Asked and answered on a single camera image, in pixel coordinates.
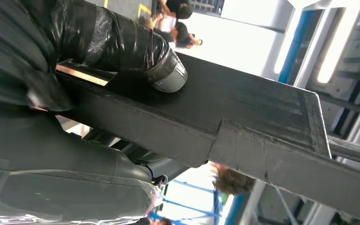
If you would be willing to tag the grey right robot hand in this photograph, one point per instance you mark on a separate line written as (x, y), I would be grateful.
(121, 46)

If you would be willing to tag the person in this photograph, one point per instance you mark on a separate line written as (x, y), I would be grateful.
(232, 181)
(180, 7)
(183, 34)

